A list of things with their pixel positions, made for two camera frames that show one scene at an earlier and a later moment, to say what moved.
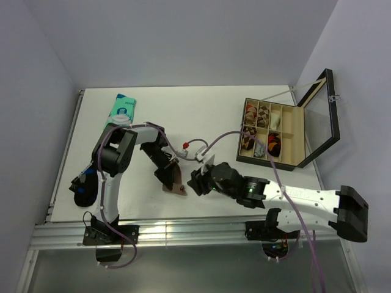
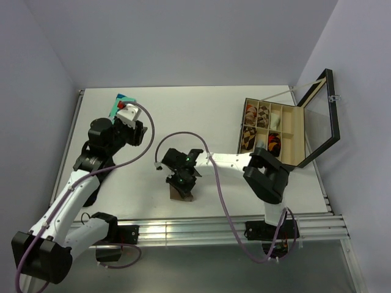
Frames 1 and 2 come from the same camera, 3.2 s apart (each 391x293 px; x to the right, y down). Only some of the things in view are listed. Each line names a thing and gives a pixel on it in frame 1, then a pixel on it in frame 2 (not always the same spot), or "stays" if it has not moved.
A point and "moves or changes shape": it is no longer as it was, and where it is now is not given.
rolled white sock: (275, 121) stays
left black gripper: (165, 173) -> (137, 134)
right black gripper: (197, 182) -> (184, 190)
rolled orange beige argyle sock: (251, 115) stays
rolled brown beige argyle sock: (263, 117) stays
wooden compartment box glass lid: (294, 134) stays
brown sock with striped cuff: (178, 186) moves or changes shape
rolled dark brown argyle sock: (248, 140) stays
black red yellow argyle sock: (274, 144) stays
